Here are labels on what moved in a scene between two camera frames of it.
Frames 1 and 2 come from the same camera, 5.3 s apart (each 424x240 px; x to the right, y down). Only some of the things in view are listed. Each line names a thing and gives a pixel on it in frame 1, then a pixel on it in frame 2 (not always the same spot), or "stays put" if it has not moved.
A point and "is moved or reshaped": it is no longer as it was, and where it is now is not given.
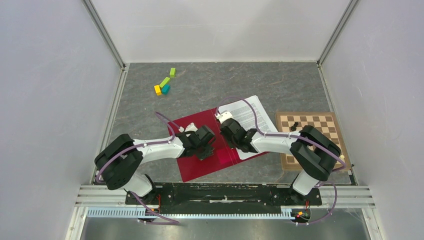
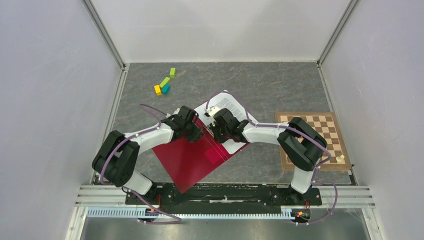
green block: x=166 y=80 stays put
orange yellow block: x=157 y=90 stays put
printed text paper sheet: x=250 y=112 to x=225 y=100
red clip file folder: x=225 y=155 is moved or reshaped
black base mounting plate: x=225 y=195 stays put
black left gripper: x=206 y=154 to x=195 y=136
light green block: x=172 y=72 stays put
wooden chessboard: x=325 y=121 stays put
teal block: x=166 y=89 stays put
